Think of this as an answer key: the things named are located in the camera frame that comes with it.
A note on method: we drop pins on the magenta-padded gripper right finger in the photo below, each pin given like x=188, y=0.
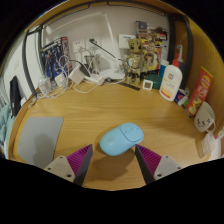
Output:
x=166, y=165

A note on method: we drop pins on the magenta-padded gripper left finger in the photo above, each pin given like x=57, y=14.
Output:
x=58, y=165

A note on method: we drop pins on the light blue computer mouse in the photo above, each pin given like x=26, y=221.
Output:
x=120, y=139

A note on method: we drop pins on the grey mouse pad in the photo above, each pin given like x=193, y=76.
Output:
x=38, y=138

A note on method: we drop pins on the clear plastic cup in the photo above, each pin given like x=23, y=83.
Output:
x=208, y=143

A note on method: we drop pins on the white mug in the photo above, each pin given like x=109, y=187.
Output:
x=204, y=117

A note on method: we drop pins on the small red blue package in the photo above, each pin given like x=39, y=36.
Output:
x=181, y=97

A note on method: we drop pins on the clear plastic case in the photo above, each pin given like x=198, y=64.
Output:
x=44, y=86

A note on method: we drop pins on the red chips canister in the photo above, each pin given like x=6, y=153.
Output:
x=199, y=91

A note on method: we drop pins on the white pump lotion bottle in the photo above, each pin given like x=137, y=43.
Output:
x=170, y=83

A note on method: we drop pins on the small white desk clock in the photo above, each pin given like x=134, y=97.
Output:
x=147, y=85

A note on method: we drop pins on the black backpack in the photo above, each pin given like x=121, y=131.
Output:
x=15, y=95

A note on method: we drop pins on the small white charger block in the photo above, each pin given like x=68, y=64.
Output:
x=60, y=80

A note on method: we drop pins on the dark green box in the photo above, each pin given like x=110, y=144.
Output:
x=156, y=80

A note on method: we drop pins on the black flat strip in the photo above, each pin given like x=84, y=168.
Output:
x=129, y=86

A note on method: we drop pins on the blue tube bottle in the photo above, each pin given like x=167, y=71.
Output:
x=163, y=68

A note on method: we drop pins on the metal pen cup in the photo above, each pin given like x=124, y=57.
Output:
x=90, y=62

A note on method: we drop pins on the brown tree figure toy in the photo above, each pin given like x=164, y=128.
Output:
x=134, y=61

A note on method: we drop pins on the robot model kit box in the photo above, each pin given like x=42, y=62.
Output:
x=53, y=56

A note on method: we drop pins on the colourful figure boxes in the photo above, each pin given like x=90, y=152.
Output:
x=155, y=40

